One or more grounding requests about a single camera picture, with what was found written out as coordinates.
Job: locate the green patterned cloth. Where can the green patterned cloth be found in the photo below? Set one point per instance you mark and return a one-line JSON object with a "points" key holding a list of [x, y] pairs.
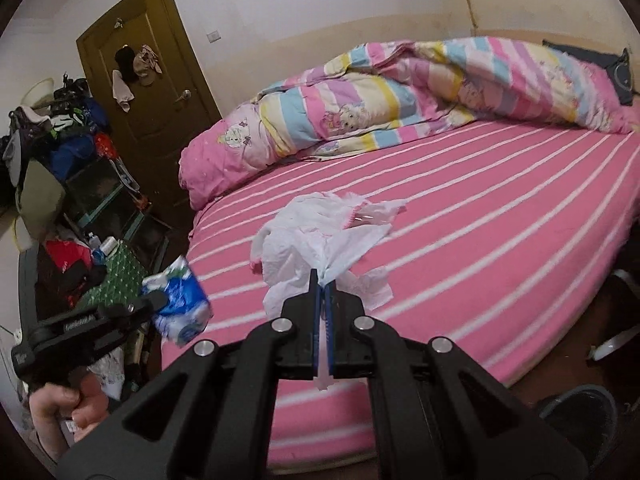
{"points": [[122, 270]]}

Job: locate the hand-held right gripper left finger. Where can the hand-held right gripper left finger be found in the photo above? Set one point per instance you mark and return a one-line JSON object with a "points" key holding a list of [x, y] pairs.
{"points": [[316, 320]]}

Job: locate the glass cabinet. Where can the glass cabinet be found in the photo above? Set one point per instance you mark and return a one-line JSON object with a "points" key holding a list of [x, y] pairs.
{"points": [[107, 195]]}

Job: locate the red cloth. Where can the red cloth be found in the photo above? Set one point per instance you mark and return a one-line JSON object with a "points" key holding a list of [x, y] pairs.
{"points": [[67, 255]]}

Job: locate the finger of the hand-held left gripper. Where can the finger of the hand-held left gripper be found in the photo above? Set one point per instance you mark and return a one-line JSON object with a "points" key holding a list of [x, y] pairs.
{"points": [[130, 315]]}

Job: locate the white hanging cloth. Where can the white hanging cloth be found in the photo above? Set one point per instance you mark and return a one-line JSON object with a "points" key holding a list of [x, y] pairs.
{"points": [[122, 92]]}

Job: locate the pastel striped quilt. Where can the pastel striped quilt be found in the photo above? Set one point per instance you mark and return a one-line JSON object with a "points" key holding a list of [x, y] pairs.
{"points": [[380, 95]]}

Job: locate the white light switch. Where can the white light switch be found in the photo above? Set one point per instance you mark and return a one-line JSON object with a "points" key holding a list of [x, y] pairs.
{"points": [[214, 36]]}

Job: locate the pile of clothes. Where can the pile of clothes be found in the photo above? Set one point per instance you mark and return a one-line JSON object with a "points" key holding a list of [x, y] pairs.
{"points": [[50, 145]]}

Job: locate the pink striped bed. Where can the pink striped bed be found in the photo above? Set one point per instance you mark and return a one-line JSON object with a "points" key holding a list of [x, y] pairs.
{"points": [[450, 240]]}

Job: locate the black hat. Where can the black hat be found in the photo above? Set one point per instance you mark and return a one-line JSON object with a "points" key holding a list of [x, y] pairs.
{"points": [[125, 62]]}

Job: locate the person's left hand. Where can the person's left hand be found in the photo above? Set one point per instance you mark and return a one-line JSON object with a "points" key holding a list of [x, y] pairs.
{"points": [[85, 405]]}

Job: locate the beige hanging cloth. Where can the beige hanging cloth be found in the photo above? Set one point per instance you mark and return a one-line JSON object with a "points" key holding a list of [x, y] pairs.
{"points": [[147, 62]]}

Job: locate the blue white plastic packet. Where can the blue white plastic packet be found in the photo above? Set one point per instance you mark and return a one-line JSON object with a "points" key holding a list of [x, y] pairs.
{"points": [[177, 300]]}

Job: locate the brown wooden door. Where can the brown wooden door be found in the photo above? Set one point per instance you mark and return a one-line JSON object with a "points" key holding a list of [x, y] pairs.
{"points": [[165, 125]]}

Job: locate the white tissue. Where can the white tissue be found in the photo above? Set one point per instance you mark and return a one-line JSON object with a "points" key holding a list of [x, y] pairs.
{"points": [[300, 250]]}

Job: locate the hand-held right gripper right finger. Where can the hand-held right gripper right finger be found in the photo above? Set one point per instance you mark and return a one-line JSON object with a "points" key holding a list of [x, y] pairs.
{"points": [[331, 330]]}

